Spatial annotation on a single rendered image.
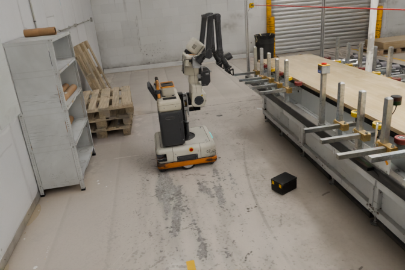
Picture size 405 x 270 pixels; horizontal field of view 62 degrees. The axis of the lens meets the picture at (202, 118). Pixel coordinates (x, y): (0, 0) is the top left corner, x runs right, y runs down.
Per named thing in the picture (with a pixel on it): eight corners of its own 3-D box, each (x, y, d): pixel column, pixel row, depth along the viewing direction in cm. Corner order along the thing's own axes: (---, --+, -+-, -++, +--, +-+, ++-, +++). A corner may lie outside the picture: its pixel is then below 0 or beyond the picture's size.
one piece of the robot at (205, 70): (197, 87, 366) (196, 67, 359) (194, 81, 392) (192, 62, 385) (212, 85, 368) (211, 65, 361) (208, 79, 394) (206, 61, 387)
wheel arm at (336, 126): (304, 134, 248) (304, 129, 247) (302, 132, 251) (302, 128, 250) (359, 126, 254) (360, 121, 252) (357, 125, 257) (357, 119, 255)
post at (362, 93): (356, 157, 237) (361, 91, 220) (353, 155, 240) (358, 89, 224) (361, 156, 237) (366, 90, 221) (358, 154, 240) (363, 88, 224)
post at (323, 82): (320, 126, 282) (322, 73, 267) (317, 125, 287) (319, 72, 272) (325, 126, 283) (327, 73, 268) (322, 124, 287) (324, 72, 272)
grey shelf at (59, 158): (40, 197, 348) (-3, 44, 296) (59, 159, 432) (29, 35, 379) (85, 190, 354) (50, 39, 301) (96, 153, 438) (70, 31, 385)
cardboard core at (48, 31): (22, 29, 342) (53, 26, 346) (25, 29, 350) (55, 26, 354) (24, 37, 345) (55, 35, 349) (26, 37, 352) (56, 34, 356)
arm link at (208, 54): (205, 12, 340) (207, 12, 331) (219, 13, 342) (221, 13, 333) (203, 57, 354) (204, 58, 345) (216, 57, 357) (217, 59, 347)
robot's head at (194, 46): (186, 49, 355) (195, 37, 352) (184, 47, 374) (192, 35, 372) (197, 57, 359) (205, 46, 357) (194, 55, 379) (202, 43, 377)
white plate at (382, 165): (388, 175, 204) (390, 160, 201) (361, 156, 228) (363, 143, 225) (389, 175, 204) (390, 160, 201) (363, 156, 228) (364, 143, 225)
